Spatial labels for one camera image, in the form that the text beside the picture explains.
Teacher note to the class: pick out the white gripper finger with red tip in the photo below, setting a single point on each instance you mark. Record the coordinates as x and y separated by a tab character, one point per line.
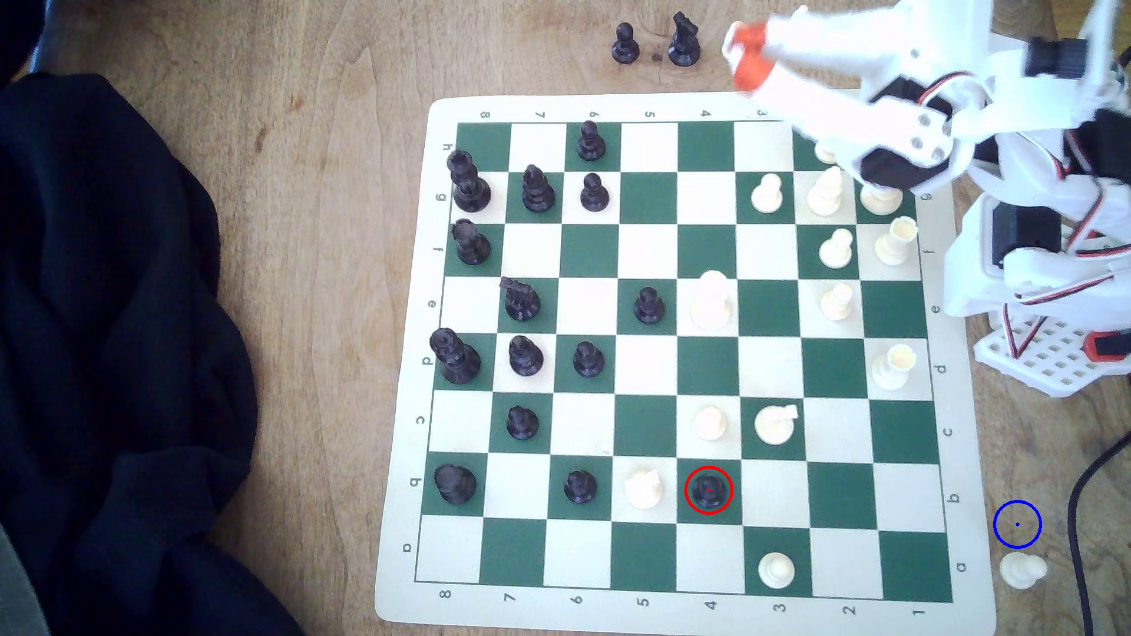
795	93
822	35

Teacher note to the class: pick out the black pawn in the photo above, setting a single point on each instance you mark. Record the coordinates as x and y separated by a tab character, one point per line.
709	492
591	143
522	424
649	307
595	194
588	360
580	488
625	49

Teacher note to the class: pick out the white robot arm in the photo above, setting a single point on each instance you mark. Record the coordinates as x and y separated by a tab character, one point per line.
976	283

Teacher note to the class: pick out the green and cream chess mat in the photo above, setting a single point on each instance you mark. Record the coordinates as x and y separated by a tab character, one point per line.
649	199

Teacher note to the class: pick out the white pawn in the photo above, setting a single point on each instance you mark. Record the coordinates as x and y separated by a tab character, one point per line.
776	572
836	304
766	196
1022	571
825	155
836	251
709	425

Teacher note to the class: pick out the white king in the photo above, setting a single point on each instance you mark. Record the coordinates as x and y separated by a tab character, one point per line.
881	201

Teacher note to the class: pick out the white bishop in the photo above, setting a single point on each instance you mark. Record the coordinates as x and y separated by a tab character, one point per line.
825	194

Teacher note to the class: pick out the white rook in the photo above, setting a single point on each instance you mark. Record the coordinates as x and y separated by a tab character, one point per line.
895	243
891	369

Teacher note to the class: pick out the black knight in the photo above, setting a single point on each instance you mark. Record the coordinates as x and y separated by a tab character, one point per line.
683	44
521	302

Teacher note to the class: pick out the white queen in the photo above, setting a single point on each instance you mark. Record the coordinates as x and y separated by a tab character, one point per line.
711	305

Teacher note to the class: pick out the black bishop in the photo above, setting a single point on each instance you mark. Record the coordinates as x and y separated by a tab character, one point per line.
526	358
537	192

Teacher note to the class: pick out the orange plastic clip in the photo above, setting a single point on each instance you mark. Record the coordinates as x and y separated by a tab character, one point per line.
1106	346

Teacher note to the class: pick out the white knight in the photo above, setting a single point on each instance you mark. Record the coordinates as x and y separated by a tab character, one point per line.
773	427
642	490

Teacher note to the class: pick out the black rook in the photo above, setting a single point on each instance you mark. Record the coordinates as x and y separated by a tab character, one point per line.
455	484
471	245

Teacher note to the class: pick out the black crumpled cloth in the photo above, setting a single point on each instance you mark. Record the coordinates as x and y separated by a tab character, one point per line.
115	353

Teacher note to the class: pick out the white grid base plate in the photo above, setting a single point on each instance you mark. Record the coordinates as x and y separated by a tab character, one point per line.
1043	362

